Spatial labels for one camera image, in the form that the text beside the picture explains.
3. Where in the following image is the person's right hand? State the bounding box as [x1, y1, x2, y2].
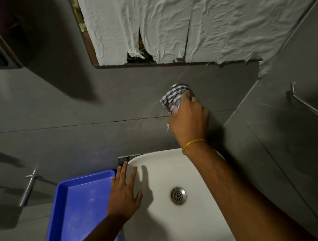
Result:
[168, 89, 211, 152]

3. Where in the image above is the person's left hand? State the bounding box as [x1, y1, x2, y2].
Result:
[106, 161, 143, 222]

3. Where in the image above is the checkered cleaning cloth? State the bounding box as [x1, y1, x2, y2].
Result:
[160, 84, 191, 133]

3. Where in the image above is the person's right forearm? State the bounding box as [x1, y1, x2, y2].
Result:
[183, 141, 318, 241]

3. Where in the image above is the yellow wristband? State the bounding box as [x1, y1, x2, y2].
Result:
[182, 139, 208, 155]

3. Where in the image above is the dark granite vanity counter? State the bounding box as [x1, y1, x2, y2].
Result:
[118, 153, 146, 170]

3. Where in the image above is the blue plastic tray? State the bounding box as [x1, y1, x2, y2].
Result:
[45, 169, 125, 241]

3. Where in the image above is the white ceramic sink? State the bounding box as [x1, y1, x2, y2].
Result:
[124, 148, 237, 241]

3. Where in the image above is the metal sink drain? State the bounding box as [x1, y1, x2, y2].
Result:
[170, 187, 187, 206]

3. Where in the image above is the chrome bidet sprayer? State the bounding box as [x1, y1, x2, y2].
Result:
[18, 169, 42, 207]

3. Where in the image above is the white crumpled paper covering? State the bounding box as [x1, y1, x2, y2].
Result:
[77, 0, 315, 79]

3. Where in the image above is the chrome towel bar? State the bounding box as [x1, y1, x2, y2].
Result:
[290, 81, 318, 116]

